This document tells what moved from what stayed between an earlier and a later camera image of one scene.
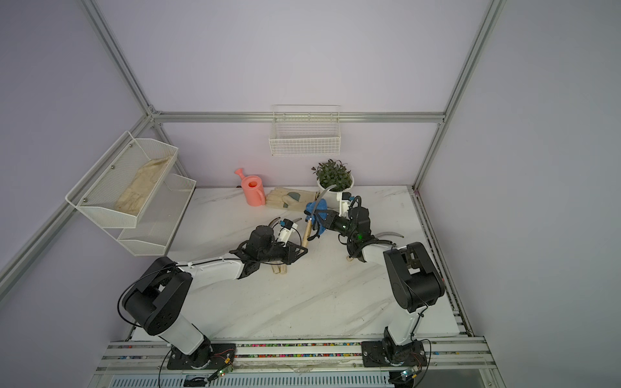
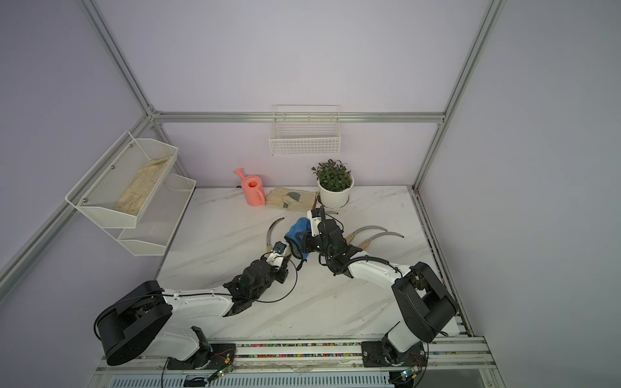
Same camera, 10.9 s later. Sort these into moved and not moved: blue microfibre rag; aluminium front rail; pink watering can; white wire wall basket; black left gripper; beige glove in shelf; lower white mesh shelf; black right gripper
Moved: black right gripper; black left gripper; blue microfibre rag
Not moved: aluminium front rail; pink watering can; white wire wall basket; lower white mesh shelf; beige glove in shelf
